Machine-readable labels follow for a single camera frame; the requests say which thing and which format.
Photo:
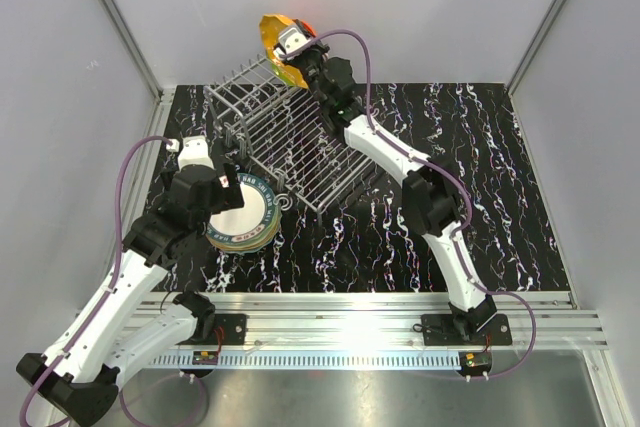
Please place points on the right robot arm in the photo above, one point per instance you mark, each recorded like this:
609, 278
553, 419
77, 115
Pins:
431, 197

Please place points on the yellow dotted scalloped plate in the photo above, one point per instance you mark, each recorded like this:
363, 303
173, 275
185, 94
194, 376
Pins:
270, 26

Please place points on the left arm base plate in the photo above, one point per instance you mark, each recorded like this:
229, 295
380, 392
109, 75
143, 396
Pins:
229, 328

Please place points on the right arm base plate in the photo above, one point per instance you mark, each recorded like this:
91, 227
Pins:
443, 330

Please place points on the grey wire dish rack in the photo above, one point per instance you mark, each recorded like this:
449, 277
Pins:
276, 128

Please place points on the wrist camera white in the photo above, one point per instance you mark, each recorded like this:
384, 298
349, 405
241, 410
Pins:
191, 151
290, 39

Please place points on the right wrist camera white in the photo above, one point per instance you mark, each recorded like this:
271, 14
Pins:
290, 39

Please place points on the slotted cable duct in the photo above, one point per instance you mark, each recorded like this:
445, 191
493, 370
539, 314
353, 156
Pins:
308, 360

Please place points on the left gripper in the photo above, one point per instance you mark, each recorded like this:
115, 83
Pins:
230, 197

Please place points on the stack of plates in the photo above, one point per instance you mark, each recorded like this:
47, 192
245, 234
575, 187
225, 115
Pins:
245, 243

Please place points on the white plate green rim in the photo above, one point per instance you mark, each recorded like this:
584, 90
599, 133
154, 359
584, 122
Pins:
261, 208

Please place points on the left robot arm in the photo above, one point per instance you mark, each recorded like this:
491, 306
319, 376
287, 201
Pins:
82, 373

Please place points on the orange red plate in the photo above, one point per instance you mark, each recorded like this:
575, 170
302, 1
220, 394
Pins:
306, 28

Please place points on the aluminium rail frame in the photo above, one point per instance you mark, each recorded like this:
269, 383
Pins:
365, 324

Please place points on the left aluminium corner post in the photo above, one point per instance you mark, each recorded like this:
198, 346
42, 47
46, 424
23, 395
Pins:
132, 47

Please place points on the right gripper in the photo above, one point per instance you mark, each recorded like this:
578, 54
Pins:
319, 49

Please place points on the aluminium corner post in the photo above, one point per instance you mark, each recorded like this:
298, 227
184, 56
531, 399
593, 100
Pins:
132, 47
541, 33

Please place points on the right aluminium corner post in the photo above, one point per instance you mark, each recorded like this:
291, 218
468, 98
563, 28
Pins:
541, 33

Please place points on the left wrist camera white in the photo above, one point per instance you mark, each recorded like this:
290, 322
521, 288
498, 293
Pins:
191, 151

